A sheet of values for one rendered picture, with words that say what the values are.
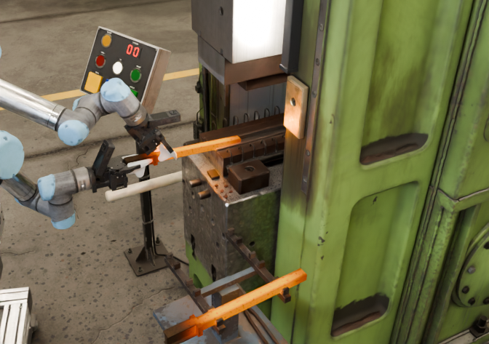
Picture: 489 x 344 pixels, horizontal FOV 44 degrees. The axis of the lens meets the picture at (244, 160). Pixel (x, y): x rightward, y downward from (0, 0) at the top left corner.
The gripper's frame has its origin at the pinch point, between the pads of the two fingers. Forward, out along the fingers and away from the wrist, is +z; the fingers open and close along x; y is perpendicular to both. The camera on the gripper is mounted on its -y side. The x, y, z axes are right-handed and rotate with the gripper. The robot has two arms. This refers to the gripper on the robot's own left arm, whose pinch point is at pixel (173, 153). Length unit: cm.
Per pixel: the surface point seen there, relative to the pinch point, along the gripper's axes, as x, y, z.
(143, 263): -55, 47, 88
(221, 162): 6.4, -10.8, 11.2
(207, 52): -4.1, -28.9, -20.9
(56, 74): -285, 35, 95
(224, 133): -6.9, -18.7, 13.0
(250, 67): 8.0, -36.0, -14.5
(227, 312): 64, 15, 1
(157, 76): -41.5, -13.5, -1.7
